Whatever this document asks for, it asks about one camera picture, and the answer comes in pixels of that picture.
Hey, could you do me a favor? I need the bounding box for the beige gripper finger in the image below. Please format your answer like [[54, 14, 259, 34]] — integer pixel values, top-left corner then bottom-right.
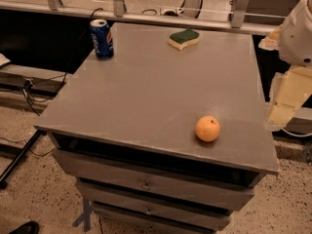
[[258, 26, 281, 51], [264, 65, 312, 132]]

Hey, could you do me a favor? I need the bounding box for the orange fruit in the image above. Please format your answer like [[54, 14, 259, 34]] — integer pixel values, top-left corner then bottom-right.
[[195, 116, 220, 142]]

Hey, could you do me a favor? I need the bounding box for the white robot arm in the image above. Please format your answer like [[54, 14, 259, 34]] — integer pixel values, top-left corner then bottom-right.
[[258, 0, 312, 132]]

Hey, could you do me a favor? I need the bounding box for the green and yellow sponge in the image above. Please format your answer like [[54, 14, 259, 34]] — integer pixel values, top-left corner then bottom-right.
[[168, 29, 200, 51]]

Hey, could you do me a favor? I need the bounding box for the middle grey drawer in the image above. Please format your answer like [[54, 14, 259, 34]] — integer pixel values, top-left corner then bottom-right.
[[76, 178, 232, 231]]

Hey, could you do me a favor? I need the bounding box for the grey drawer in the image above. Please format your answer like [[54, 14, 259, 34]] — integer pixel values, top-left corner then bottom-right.
[[91, 201, 215, 234], [76, 178, 232, 231], [53, 149, 254, 211]]

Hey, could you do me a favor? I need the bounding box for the bottom grey drawer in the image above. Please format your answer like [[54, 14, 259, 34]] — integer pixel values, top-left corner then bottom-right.
[[91, 201, 215, 234]]

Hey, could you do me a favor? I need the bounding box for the blue Pepsi can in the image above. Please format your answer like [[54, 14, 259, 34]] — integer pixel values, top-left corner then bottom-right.
[[90, 19, 114, 59]]

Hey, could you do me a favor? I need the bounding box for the grey drawer cabinet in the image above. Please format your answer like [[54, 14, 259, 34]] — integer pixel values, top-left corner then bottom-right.
[[33, 21, 281, 234]]

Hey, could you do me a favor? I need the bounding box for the top grey drawer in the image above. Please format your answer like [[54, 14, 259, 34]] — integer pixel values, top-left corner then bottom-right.
[[53, 149, 254, 211]]

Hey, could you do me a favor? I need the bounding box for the black shoe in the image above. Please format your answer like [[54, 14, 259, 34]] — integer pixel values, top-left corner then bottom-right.
[[9, 221, 40, 234]]

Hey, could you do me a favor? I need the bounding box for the black metal leg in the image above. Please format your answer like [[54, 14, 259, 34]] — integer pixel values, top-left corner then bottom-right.
[[0, 131, 46, 189]]

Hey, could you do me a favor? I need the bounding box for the white cable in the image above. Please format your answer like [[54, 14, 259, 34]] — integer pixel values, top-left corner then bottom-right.
[[281, 127, 312, 138]]

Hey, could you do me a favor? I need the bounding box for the metal window rail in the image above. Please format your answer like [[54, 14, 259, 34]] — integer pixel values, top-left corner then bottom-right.
[[0, 1, 276, 36]]

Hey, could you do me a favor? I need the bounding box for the black cable bundle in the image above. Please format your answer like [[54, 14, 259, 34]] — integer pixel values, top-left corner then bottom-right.
[[19, 71, 68, 117]]

